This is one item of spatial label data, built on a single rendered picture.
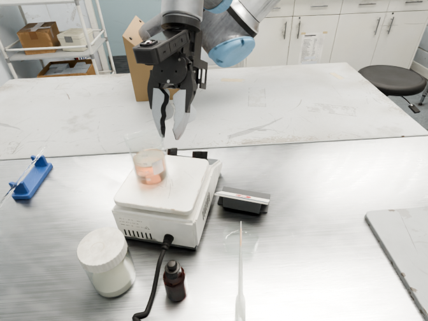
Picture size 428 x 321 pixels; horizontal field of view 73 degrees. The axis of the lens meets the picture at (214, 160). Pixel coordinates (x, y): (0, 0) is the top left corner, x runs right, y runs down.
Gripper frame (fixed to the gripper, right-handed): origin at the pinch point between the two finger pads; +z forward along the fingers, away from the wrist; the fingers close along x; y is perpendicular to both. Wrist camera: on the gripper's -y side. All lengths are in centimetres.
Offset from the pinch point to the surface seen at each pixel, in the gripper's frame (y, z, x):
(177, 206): -12.0, 9.2, -10.3
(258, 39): 217, -73, 56
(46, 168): -6.0, 10.1, 25.3
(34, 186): -10.1, 12.7, 23.1
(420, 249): 4.6, 13.1, -42.2
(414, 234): 6.9, 11.8, -41.7
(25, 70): 116, -27, 224
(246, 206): 0.6, 11.0, -16.4
